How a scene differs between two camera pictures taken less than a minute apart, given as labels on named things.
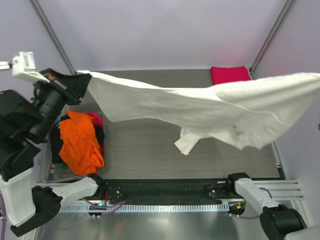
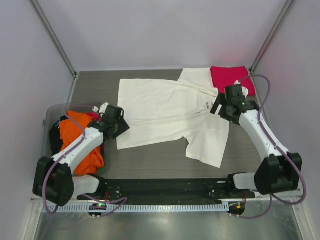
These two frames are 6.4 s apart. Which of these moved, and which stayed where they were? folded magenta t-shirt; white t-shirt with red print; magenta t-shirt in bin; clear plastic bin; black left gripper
Moved: black left gripper; white t-shirt with red print
Stayed: magenta t-shirt in bin; folded magenta t-shirt; clear plastic bin
